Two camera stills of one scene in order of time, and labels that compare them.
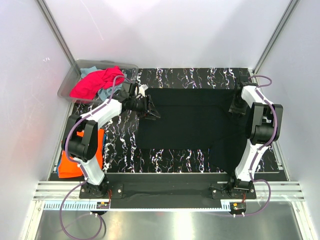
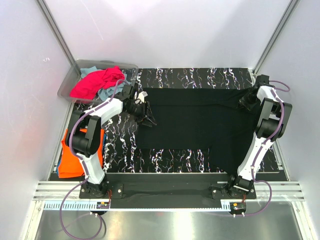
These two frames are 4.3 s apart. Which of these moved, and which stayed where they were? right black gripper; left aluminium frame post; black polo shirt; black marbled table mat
Moved: right black gripper
Stayed: black marbled table mat; black polo shirt; left aluminium frame post
